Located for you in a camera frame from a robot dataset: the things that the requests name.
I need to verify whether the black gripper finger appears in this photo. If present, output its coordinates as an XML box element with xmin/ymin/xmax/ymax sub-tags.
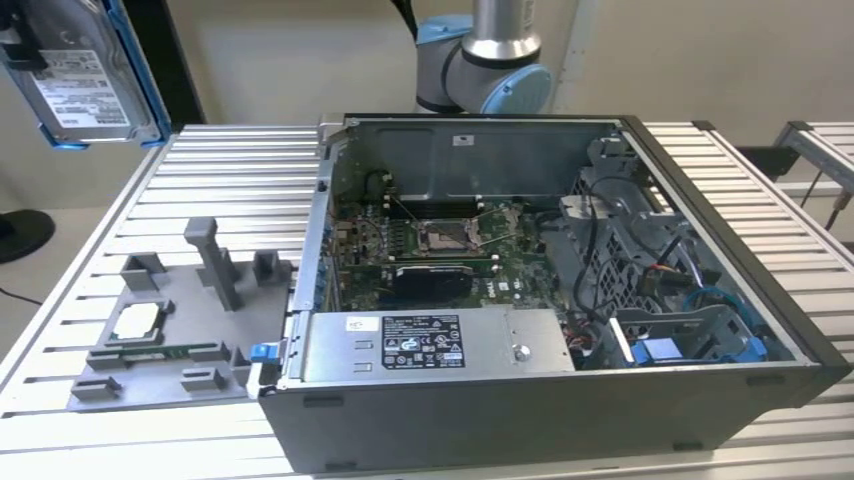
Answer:
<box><xmin>0</xmin><ymin>41</ymin><xmax>50</xmax><ymax>72</ymax></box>

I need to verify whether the hard disk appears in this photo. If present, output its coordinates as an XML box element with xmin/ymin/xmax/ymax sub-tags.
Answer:
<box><xmin>0</xmin><ymin>0</ymin><xmax>172</xmax><ymax>152</ymax></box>

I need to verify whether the grey metal disk bay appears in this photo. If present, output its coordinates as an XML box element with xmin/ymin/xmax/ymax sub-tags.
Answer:
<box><xmin>540</xmin><ymin>133</ymin><xmax>802</xmax><ymax>372</ymax></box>

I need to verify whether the black round monitor base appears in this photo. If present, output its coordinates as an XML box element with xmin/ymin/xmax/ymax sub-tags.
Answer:
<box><xmin>0</xmin><ymin>209</ymin><xmax>57</xmax><ymax>265</ymax></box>

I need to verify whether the silver CPU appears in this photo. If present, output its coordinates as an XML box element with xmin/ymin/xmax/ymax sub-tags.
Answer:
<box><xmin>108</xmin><ymin>301</ymin><xmax>167</xmax><ymax>342</ymax></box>

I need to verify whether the grey parts rack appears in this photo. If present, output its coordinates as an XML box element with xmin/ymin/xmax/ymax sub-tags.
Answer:
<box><xmin>65</xmin><ymin>216</ymin><xmax>299</xmax><ymax>414</ymax></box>

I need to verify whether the green RAM stick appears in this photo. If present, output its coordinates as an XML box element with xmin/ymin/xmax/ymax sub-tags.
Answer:
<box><xmin>91</xmin><ymin>342</ymin><xmax>223</xmax><ymax>360</ymax></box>

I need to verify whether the thin metal locking lever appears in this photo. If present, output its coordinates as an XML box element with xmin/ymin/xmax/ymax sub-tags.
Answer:
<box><xmin>388</xmin><ymin>194</ymin><xmax>424</xmax><ymax>224</ymax></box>

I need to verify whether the black RAM slot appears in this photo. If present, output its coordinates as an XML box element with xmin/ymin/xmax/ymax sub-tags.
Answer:
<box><xmin>384</xmin><ymin>201</ymin><xmax>485</xmax><ymax>212</ymax></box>
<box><xmin>384</xmin><ymin>195</ymin><xmax>485</xmax><ymax>206</ymax></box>

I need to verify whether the CPU socket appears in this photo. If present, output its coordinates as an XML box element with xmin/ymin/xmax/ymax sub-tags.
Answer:
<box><xmin>413</xmin><ymin>217</ymin><xmax>483</xmax><ymax>255</ymax></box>

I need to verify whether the long expansion slot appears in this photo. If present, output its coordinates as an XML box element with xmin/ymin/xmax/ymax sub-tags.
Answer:
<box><xmin>381</xmin><ymin>253</ymin><xmax>503</xmax><ymax>266</ymax></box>

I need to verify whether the silver power supply box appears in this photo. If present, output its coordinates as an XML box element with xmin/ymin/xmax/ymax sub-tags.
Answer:
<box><xmin>299</xmin><ymin>307</ymin><xmax>578</xmax><ymax>387</ymax></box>

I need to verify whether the black graphics card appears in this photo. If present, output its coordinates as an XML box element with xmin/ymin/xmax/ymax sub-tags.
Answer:
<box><xmin>389</xmin><ymin>264</ymin><xmax>476</xmax><ymax>307</ymax></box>

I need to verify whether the metal socket cover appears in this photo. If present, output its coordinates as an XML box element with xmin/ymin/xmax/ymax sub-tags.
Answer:
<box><xmin>473</xmin><ymin>206</ymin><xmax>527</xmax><ymax>246</ymax></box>

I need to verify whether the green motherboard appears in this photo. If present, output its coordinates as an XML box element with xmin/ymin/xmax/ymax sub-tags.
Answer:
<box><xmin>325</xmin><ymin>193</ymin><xmax>570</xmax><ymax>312</ymax></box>

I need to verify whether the open black PC case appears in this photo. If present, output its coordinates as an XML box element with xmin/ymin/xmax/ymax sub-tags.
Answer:
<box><xmin>256</xmin><ymin>112</ymin><xmax>854</xmax><ymax>474</ymax></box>

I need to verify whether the small blue plastic carrier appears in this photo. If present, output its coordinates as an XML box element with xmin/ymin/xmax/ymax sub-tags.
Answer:
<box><xmin>631</xmin><ymin>338</ymin><xmax>690</xmax><ymax>363</ymax></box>

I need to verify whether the aluminium slat side table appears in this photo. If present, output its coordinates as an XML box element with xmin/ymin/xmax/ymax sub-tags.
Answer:
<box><xmin>772</xmin><ymin>119</ymin><xmax>854</xmax><ymax>236</ymax></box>

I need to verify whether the black upright post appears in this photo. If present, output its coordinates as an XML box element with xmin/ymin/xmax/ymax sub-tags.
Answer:
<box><xmin>123</xmin><ymin>0</ymin><xmax>209</xmax><ymax>126</ymax></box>

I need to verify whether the thin black floor cable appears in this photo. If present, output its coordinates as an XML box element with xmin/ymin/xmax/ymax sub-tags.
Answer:
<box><xmin>0</xmin><ymin>286</ymin><xmax>45</xmax><ymax>306</ymax></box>

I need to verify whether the yellow and red wire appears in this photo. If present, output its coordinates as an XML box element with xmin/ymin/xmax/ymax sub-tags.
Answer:
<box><xmin>640</xmin><ymin>263</ymin><xmax>683</xmax><ymax>297</ymax></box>

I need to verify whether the blue wire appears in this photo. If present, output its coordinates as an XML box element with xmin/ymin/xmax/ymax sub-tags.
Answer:
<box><xmin>684</xmin><ymin>283</ymin><xmax>763</xmax><ymax>342</ymax></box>

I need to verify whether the black table bracket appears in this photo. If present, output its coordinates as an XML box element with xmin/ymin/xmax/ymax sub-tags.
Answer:
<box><xmin>735</xmin><ymin>144</ymin><xmax>800</xmax><ymax>182</ymax></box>

